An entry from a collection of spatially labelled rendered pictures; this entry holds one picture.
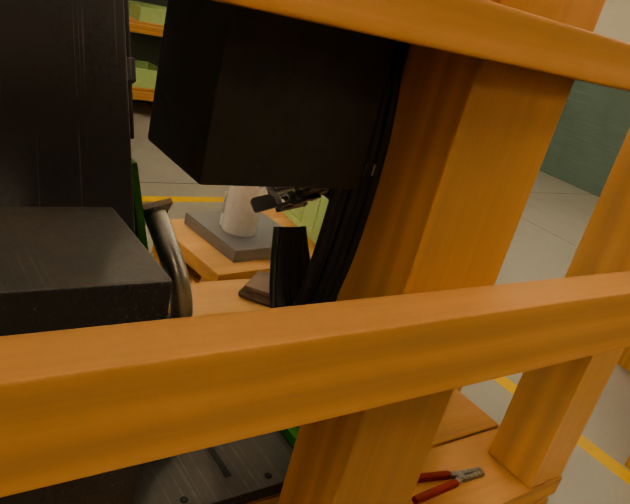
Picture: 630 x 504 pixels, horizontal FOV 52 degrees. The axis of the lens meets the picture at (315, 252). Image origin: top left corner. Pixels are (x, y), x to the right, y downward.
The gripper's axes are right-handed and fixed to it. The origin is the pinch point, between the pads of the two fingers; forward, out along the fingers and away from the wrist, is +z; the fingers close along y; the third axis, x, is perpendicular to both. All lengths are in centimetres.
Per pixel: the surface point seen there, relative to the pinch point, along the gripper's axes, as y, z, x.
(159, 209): 1.8, 16.3, -1.2
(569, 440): -1, -34, 51
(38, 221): 14.7, 32.4, 1.1
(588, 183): -450, -640, -48
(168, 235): 1.7, 16.3, 2.5
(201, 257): -68, -11, -9
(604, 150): -419, -651, -75
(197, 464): -9.4, 20.0, 31.4
